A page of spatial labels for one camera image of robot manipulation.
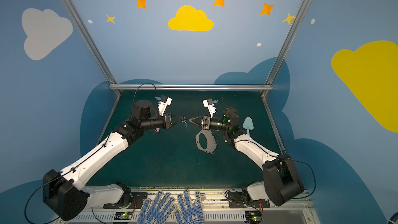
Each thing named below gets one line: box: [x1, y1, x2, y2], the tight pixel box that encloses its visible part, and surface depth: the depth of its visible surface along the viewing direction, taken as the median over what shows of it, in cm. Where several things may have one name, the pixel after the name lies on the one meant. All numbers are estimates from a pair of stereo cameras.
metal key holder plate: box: [195, 129, 216, 154], surface depth 98 cm
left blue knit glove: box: [136, 190, 177, 224], surface depth 73 cm
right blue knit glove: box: [174, 189, 205, 224], surface depth 73 cm
